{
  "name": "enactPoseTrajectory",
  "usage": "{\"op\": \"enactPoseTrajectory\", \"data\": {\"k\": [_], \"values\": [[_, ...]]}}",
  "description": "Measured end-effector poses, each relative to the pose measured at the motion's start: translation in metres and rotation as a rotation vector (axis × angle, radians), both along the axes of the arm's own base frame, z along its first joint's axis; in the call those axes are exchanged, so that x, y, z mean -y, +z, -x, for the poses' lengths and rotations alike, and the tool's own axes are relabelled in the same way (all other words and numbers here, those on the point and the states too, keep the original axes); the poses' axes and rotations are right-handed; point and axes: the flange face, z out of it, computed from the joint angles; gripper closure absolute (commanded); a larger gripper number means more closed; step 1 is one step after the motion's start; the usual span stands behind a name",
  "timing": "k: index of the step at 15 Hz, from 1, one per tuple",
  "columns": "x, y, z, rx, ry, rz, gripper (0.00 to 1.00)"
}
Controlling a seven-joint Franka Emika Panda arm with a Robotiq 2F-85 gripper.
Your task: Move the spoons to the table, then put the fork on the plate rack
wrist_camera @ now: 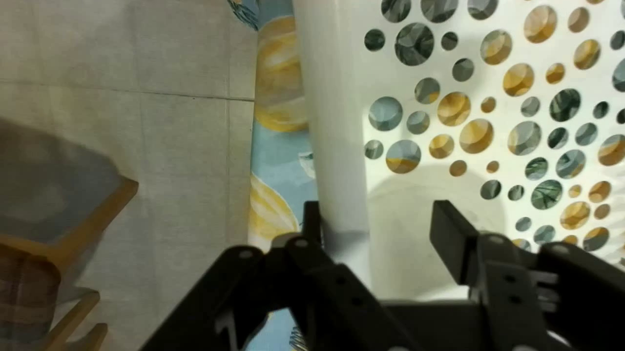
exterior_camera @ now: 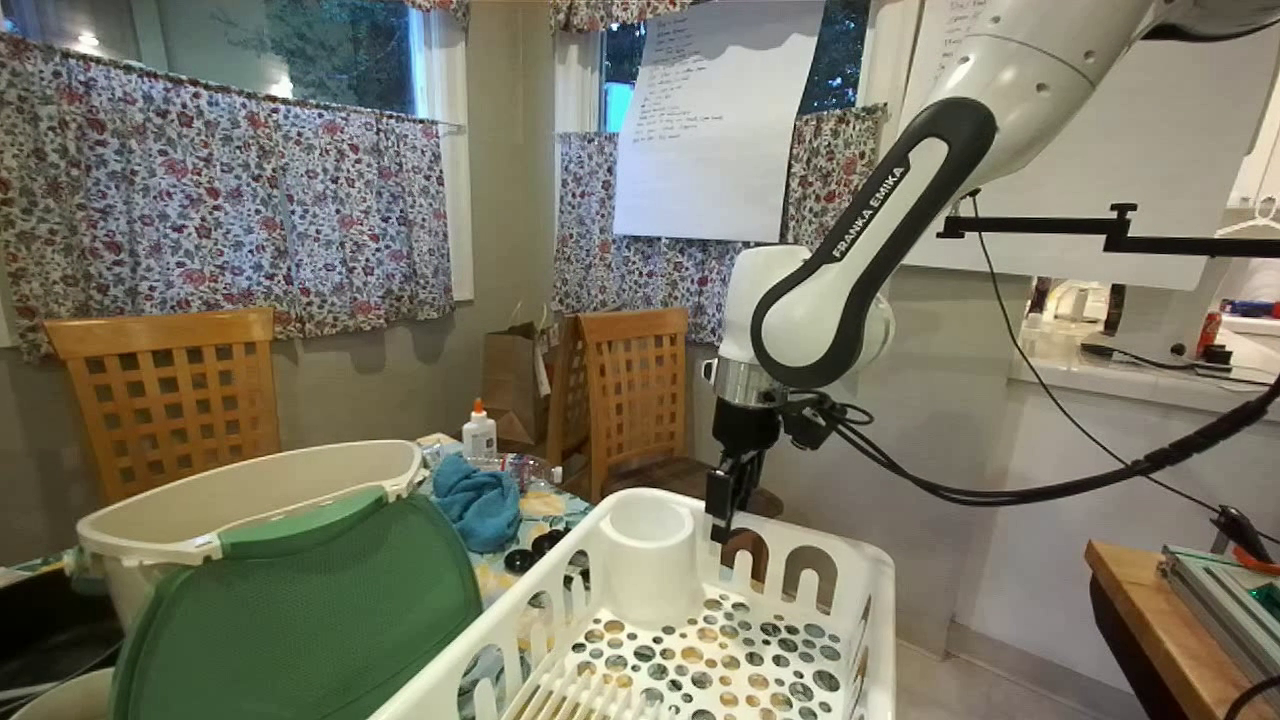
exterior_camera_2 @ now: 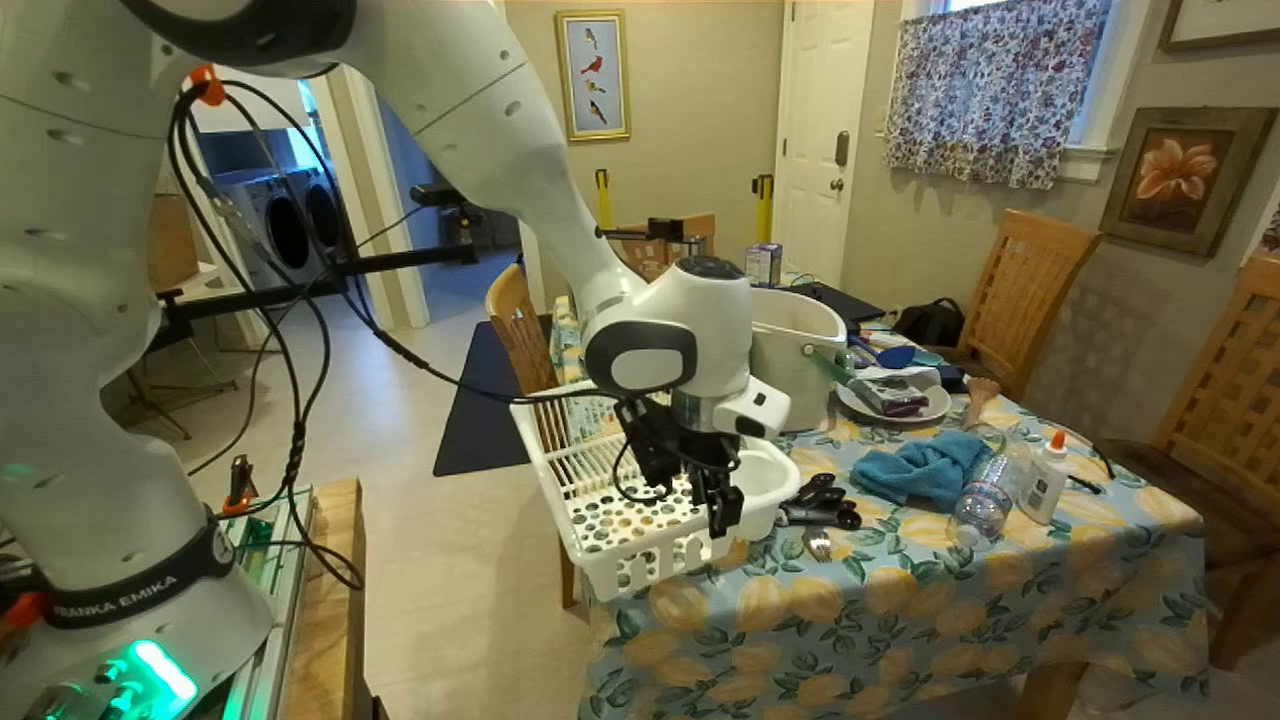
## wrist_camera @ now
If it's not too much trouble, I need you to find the lemon print tablecloth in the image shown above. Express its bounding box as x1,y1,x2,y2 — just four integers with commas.
222,0,320,351

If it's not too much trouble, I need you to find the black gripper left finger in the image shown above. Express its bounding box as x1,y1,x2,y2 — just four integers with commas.
300,201,322,246

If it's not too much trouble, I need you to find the white plastic dish rack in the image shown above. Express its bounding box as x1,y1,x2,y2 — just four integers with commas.
292,0,625,299

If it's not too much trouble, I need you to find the plaid cushion wooden chair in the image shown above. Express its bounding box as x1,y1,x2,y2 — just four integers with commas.
0,119,138,351

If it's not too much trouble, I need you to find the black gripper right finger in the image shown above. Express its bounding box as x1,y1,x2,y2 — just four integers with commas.
429,201,478,285

